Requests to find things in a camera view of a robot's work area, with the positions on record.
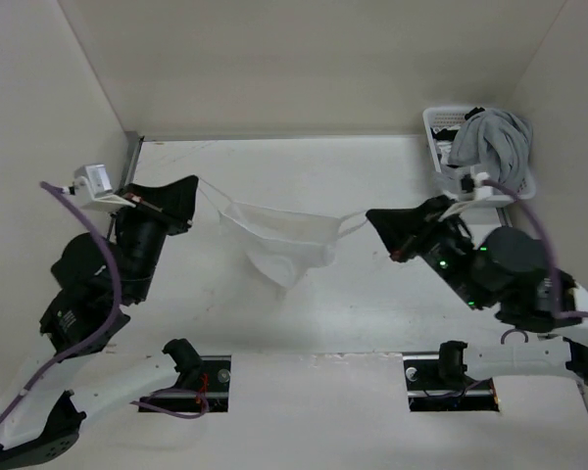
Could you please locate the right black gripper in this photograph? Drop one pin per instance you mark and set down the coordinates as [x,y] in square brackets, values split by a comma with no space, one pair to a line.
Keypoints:
[402,228]

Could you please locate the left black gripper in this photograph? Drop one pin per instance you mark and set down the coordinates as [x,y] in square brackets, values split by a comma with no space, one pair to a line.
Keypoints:
[172,204]

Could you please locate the white tank top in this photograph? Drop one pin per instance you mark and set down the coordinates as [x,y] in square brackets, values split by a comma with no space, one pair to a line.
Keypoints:
[283,245]

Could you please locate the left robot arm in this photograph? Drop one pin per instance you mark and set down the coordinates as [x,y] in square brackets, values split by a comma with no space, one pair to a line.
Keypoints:
[42,413]

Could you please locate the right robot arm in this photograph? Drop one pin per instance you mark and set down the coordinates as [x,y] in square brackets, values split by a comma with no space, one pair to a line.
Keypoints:
[508,270]

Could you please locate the black tank top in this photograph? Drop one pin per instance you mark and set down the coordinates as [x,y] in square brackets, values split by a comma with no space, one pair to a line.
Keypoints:
[449,133]

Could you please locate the grey tank top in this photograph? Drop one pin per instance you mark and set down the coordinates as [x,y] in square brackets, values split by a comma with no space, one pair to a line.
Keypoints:
[497,140]

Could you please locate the white plastic laundry basket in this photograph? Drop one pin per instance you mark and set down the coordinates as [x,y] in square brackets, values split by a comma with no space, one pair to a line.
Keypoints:
[436,119]

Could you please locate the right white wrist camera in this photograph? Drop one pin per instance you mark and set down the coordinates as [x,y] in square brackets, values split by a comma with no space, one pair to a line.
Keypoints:
[468,189]

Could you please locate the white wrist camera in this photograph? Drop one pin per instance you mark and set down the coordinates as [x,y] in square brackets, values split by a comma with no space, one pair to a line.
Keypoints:
[468,189]
[93,191]

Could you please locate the left metal table rail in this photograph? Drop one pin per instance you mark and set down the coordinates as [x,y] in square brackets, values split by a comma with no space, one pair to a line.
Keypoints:
[133,150]

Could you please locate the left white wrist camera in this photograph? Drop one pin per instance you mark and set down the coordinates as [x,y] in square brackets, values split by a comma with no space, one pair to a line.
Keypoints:
[93,191]

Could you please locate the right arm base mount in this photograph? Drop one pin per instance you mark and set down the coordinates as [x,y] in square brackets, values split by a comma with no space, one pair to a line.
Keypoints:
[428,391]

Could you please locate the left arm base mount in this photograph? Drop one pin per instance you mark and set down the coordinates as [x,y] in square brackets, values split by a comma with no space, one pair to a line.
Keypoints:
[208,393]

